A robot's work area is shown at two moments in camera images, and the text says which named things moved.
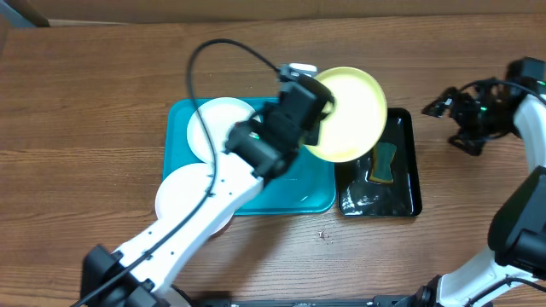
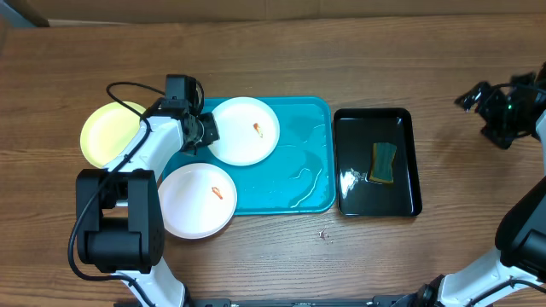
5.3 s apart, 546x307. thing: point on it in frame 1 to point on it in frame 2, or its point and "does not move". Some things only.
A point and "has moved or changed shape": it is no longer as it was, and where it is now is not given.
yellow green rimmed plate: [356, 124] to [108, 131]
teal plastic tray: [307, 186] does not move
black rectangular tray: [358, 196] does not move
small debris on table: [322, 234] does not move
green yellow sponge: [381, 171] does not move
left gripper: [308, 137] to [213, 135]
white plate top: [220, 115] has moved or changed shape
